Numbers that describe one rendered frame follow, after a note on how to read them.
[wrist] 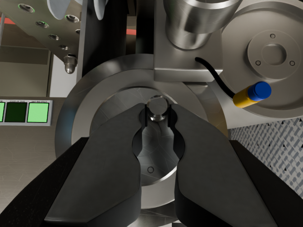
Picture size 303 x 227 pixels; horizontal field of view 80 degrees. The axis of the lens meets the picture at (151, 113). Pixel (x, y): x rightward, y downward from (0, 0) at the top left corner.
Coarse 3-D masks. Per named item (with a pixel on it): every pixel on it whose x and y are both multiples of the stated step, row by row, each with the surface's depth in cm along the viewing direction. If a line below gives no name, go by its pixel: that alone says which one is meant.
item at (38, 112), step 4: (32, 104) 49; (36, 104) 49; (40, 104) 49; (44, 104) 49; (32, 108) 49; (36, 108) 49; (40, 108) 49; (44, 108) 49; (32, 112) 49; (36, 112) 49; (40, 112) 49; (44, 112) 49; (28, 116) 49; (32, 116) 49; (36, 116) 49; (40, 116) 49; (44, 116) 49; (28, 120) 48; (32, 120) 48; (36, 120) 48; (40, 120) 48; (44, 120) 48
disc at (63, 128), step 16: (112, 64) 16; (128, 64) 16; (144, 64) 16; (80, 80) 16; (96, 80) 16; (80, 96) 16; (208, 96) 16; (64, 112) 16; (208, 112) 16; (64, 128) 16; (224, 128) 15; (64, 144) 15; (160, 208) 15; (144, 224) 14; (160, 224) 14
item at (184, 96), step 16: (112, 80) 16; (128, 80) 16; (144, 80) 16; (96, 96) 15; (176, 96) 15; (192, 96) 15; (80, 112) 15; (192, 112) 15; (80, 128) 15; (144, 192) 14; (160, 192) 14; (144, 208) 14
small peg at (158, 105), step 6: (156, 96) 11; (162, 96) 11; (150, 102) 11; (156, 102) 11; (162, 102) 11; (168, 102) 11; (150, 108) 11; (156, 108) 11; (162, 108) 11; (168, 108) 11; (150, 114) 11; (156, 114) 11; (162, 114) 11; (156, 120) 12; (162, 120) 13
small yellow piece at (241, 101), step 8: (208, 64) 12; (216, 72) 11; (216, 80) 11; (224, 88) 11; (248, 88) 9; (256, 88) 8; (264, 88) 8; (232, 96) 11; (240, 96) 9; (248, 96) 9; (256, 96) 8; (264, 96) 8; (240, 104) 10; (248, 104) 9
